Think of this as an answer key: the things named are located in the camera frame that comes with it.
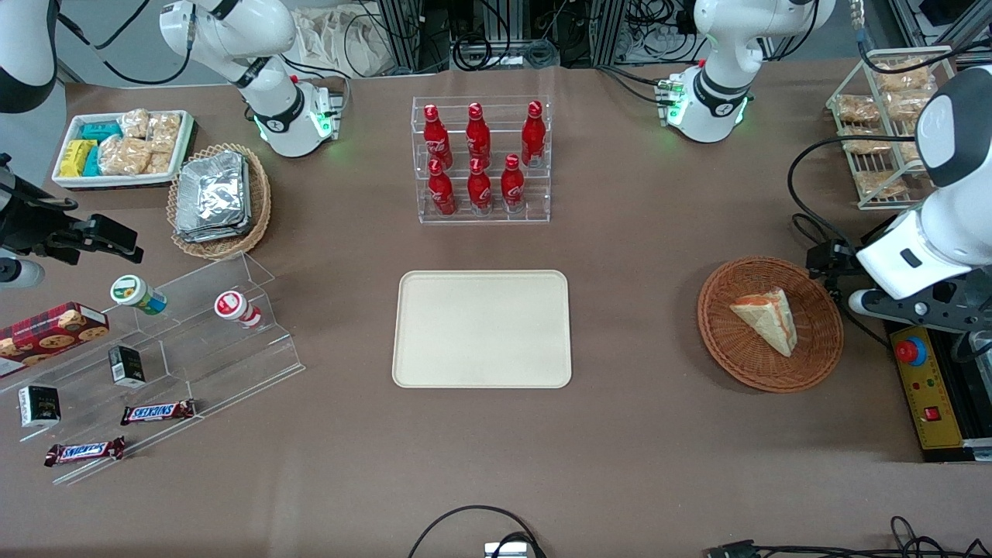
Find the red cookie box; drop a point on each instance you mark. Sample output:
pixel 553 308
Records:
pixel 50 333

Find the clear acrylic bottle rack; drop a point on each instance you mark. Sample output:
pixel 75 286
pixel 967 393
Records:
pixel 535 186

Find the aluminium frame post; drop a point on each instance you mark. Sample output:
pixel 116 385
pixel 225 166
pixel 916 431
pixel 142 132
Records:
pixel 411 35

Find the beige plastic tray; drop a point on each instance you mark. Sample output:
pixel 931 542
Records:
pixel 480 329

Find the wrapped bread packet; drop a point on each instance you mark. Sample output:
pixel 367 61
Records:
pixel 908 151
pixel 903 77
pixel 907 105
pixel 862 142
pixel 880 184
pixel 858 108

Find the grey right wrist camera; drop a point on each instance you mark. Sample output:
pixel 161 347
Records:
pixel 19 273

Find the red cola bottle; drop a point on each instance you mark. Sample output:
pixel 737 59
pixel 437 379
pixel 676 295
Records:
pixel 437 138
pixel 479 187
pixel 442 190
pixel 512 184
pixel 533 136
pixel 478 136

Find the teal snack packet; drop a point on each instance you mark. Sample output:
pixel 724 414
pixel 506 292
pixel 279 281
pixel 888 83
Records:
pixel 92 161
pixel 101 131

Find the clear rice cracker packet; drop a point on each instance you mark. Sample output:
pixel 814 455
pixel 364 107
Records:
pixel 160 163
pixel 124 155
pixel 164 132
pixel 135 124

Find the white rectangular snack bin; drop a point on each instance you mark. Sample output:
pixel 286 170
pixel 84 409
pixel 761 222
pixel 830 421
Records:
pixel 124 181

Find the oval wicker basket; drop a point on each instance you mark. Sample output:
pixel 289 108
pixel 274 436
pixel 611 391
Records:
pixel 260 201

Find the black parked right gripper body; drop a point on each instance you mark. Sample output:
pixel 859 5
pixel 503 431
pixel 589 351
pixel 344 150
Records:
pixel 31 227

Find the yellow snack packet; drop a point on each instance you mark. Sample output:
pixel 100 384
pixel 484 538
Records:
pixel 76 158

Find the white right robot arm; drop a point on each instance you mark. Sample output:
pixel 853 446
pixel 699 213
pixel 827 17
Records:
pixel 232 35

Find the red lid yogurt cup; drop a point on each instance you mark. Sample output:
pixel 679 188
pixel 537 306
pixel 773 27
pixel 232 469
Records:
pixel 235 308

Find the yellow emergency stop box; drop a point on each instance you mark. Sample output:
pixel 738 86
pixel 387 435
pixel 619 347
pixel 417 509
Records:
pixel 926 387

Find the clear acrylic step display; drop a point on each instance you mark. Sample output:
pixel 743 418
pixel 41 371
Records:
pixel 201 364

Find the small silver device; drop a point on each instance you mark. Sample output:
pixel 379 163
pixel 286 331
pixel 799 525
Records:
pixel 508 550

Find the triangular sandwich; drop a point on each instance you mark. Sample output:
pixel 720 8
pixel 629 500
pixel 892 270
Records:
pixel 767 318

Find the white cloth bag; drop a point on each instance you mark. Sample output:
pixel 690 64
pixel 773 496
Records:
pixel 341 43

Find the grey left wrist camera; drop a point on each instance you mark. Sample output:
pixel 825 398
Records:
pixel 862 302

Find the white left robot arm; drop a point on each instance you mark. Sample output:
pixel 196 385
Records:
pixel 728 46

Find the green lid yogurt cup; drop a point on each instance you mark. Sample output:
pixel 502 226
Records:
pixel 136 293

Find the stack of foil packs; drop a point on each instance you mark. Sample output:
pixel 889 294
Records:
pixel 211 198

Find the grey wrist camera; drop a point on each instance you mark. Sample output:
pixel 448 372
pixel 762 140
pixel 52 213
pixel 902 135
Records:
pixel 862 302
pixel 19 273

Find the round brown wicker basket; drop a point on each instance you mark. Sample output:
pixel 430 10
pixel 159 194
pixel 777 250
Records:
pixel 744 360

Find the snickers chocolate bar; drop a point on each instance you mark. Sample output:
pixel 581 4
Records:
pixel 159 411
pixel 85 451

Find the small black box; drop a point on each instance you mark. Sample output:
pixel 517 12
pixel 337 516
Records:
pixel 126 366
pixel 39 406

